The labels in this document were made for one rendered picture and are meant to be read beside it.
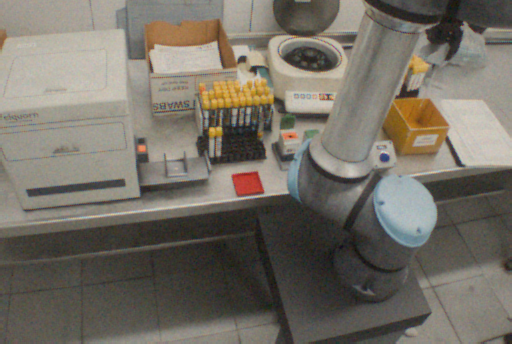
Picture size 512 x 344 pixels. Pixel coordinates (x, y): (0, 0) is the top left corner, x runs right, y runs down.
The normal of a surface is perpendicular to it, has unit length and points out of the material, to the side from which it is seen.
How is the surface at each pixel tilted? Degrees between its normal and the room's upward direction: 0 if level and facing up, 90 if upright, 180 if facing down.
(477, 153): 0
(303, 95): 25
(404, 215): 10
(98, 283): 0
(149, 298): 0
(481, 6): 106
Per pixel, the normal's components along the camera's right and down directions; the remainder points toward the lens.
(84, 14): 0.24, 0.69
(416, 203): 0.21, -0.60
